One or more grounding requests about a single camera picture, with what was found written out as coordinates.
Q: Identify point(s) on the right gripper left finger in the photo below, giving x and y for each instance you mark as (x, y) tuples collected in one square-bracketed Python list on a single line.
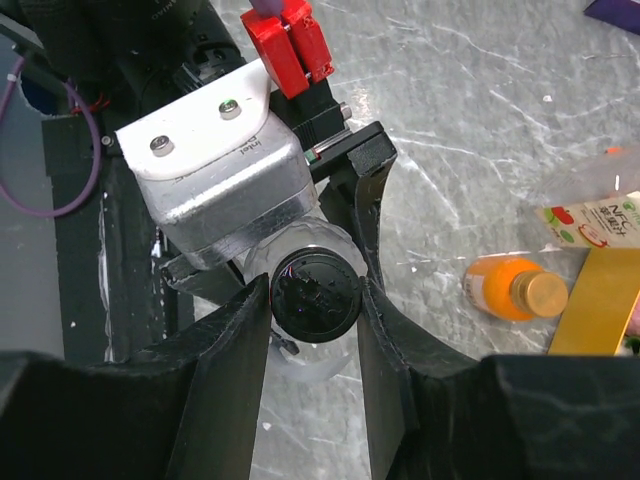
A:
[(183, 408)]

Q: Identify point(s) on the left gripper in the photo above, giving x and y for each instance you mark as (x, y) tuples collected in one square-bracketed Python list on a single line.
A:
[(231, 205)]

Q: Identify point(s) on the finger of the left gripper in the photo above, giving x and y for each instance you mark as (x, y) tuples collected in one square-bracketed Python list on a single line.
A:
[(220, 285)]

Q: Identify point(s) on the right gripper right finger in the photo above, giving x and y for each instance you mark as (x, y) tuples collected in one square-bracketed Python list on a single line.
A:
[(434, 413)]

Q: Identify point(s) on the small orange juice bottle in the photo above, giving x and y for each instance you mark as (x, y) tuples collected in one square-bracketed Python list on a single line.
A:
[(487, 283)]

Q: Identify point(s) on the brown bottle cap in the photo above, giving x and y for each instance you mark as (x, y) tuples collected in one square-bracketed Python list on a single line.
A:
[(540, 293)]

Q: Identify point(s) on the large clear plastic bottle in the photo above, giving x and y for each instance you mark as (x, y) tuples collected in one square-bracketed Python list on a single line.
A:
[(592, 202)]

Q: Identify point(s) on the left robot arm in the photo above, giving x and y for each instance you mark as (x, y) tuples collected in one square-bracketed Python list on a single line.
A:
[(111, 46)]

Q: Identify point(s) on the yellow plastic basket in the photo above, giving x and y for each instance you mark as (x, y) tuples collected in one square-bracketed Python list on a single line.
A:
[(600, 305)]

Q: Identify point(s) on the purple silver box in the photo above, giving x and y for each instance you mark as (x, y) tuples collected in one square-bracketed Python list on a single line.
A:
[(623, 14)]

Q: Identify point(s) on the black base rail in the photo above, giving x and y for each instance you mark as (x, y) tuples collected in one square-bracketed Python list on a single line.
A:
[(113, 297)]

